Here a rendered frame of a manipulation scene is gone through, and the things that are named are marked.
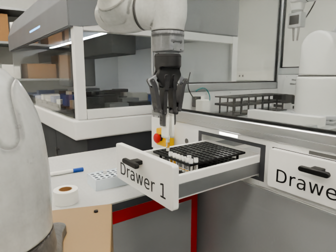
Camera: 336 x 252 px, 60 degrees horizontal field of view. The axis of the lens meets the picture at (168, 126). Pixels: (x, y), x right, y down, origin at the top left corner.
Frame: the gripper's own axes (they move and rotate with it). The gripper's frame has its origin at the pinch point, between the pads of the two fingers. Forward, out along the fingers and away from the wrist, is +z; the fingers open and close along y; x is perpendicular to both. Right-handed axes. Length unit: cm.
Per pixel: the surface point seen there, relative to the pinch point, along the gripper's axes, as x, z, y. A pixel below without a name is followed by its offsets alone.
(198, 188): -15.2, 13.9, -1.4
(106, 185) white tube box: 18.5, 21.3, -11.5
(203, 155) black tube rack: -6.6, 8.7, 8.2
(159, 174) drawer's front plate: -11.6, 9.3, -10.8
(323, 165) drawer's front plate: -34.7, 7.0, 21.2
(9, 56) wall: 415, -42, 19
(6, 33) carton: 371, -67, 11
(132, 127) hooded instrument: 78, 15, 31
